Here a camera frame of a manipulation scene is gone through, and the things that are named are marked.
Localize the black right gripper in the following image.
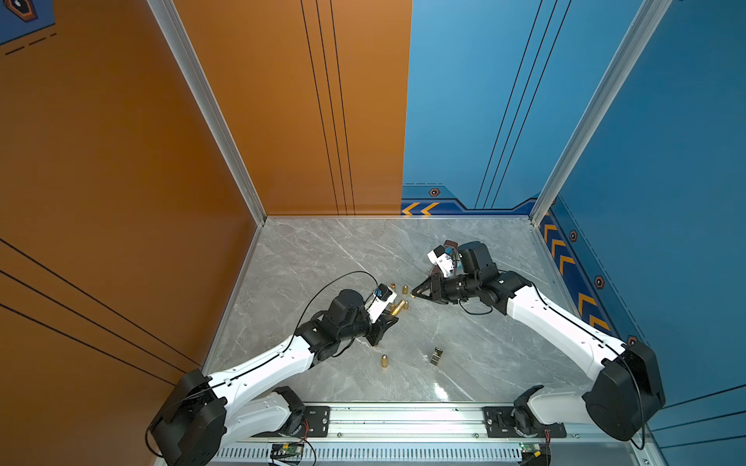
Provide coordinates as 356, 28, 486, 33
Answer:
409, 273, 480, 304

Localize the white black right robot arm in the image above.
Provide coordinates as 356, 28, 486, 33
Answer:
413, 242, 666, 442

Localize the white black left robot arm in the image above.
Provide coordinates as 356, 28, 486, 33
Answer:
146, 283, 398, 465

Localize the black gold square lipstick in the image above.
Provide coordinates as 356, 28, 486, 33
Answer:
429, 348, 443, 366

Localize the green circuit board left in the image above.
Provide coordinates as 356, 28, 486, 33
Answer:
269, 443, 304, 465

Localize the green circuit board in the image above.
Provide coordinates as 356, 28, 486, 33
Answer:
269, 443, 304, 465
518, 443, 552, 466

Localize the green circuit board right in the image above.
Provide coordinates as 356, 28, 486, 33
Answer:
518, 443, 552, 466

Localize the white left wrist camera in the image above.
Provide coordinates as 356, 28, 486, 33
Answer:
365, 283, 397, 323

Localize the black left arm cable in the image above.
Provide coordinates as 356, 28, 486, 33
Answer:
288, 270, 380, 351

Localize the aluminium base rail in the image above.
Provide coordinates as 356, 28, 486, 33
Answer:
220, 401, 654, 445

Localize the aluminium corner post right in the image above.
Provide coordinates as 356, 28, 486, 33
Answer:
528, 0, 671, 227

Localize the aluminium corner post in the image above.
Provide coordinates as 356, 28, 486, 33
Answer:
528, 0, 671, 227
147, 0, 267, 227

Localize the aluminium corner post left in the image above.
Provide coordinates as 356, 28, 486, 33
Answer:
147, 0, 267, 227

